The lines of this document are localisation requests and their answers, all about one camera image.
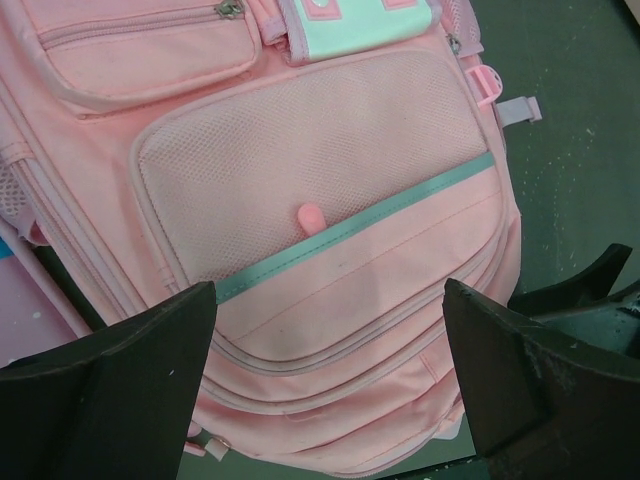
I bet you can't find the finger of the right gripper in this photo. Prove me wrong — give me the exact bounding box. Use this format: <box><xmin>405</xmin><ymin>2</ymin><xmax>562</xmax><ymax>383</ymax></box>
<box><xmin>508</xmin><ymin>243</ymin><xmax>633</xmax><ymax>315</ymax></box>

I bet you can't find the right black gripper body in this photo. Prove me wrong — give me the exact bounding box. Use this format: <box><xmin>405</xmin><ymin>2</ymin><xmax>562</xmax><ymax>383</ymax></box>
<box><xmin>534</xmin><ymin>281</ymin><xmax>639</xmax><ymax>358</ymax></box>

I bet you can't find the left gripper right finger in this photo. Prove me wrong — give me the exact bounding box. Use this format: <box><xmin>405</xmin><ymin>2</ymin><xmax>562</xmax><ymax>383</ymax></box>
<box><xmin>443</xmin><ymin>280</ymin><xmax>639</xmax><ymax>479</ymax></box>

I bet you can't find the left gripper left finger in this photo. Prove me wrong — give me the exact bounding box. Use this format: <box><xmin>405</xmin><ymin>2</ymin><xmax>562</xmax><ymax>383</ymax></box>
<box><xmin>1</xmin><ymin>282</ymin><xmax>217</xmax><ymax>479</ymax></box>

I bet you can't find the pink student backpack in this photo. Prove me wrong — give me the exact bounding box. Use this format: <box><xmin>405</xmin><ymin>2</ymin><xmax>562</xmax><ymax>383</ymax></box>
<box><xmin>1</xmin><ymin>1</ymin><xmax>541</xmax><ymax>478</ymax></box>

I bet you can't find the purple cartoon pencil case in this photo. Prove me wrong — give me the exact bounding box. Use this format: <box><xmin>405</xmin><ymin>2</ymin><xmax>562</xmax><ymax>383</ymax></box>
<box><xmin>1</xmin><ymin>221</ymin><xmax>90</xmax><ymax>367</ymax></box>

